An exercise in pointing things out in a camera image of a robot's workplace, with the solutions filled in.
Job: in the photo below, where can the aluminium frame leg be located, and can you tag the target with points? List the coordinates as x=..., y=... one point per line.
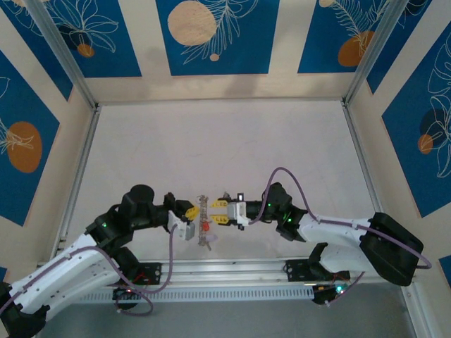
x=412, y=310

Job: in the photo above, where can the large silver keyring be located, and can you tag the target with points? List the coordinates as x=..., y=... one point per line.
x=203, y=211

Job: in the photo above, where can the aluminium frame post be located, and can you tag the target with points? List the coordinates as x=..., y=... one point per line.
x=67, y=56
x=373, y=49

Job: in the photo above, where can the purple tag key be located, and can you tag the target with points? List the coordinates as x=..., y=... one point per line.
x=212, y=238

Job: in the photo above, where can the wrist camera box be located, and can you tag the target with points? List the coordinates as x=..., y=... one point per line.
x=235, y=211
x=186, y=232

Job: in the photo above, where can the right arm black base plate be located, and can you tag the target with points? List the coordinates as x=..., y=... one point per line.
x=296, y=269

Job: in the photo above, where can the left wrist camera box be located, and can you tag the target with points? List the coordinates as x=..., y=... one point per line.
x=186, y=232

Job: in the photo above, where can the aluminium mounting rail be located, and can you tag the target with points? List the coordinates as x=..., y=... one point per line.
x=225, y=273

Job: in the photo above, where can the aluminium table side rail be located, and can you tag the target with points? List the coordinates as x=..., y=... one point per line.
x=84, y=151
x=356, y=141

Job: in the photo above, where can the red tag key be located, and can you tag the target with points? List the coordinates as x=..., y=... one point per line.
x=205, y=227

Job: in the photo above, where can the controller board with green light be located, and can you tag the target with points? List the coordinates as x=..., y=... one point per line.
x=327, y=294
x=128, y=291

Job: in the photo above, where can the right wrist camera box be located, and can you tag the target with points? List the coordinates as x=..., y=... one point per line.
x=235, y=211

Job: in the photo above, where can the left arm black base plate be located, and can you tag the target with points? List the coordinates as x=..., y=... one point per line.
x=151, y=273

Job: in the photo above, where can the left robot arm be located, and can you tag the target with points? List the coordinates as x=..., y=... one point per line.
x=63, y=271

